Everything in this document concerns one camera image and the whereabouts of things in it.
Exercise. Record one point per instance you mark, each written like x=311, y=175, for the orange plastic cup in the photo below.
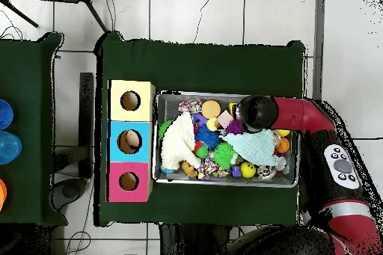
x=2, y=194

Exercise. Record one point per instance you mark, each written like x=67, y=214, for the cream knitted cloth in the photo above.
x=179, y=141

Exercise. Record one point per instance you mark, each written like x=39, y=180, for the wooden three-hole sorting box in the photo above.
x=119, y=141

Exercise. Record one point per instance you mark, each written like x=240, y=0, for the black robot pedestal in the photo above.
x=191, y=242

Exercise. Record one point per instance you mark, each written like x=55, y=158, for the mint green cloth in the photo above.
x=257, y=149

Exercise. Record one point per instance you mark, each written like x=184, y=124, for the dark green side-table cloth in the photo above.
x=30, y=87

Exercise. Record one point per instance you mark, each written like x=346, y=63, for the light blue plastic cup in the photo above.
x=9, y=147

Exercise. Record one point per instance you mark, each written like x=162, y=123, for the wooden cube block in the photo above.
x=225, y=118

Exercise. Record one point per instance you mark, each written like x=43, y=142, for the blue spiky ball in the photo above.
x=207, y=136

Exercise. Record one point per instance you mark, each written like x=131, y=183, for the purple spiky ball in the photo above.
x=234, y=128

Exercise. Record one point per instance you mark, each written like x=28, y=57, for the green spiky ball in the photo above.
x=224, y=155
x=164, y=129

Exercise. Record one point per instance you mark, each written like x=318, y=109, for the yellow ball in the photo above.
x=282, y=133

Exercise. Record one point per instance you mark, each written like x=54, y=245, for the orange round disc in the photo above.
x=210, y=109

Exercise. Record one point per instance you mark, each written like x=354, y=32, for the dark green table cloth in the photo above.
x=203, y=66

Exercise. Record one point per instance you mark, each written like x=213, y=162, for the clear mesh bin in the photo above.
x=170, y=104

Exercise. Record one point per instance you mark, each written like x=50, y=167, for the dark blue plastic cup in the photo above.
x=5, y=115

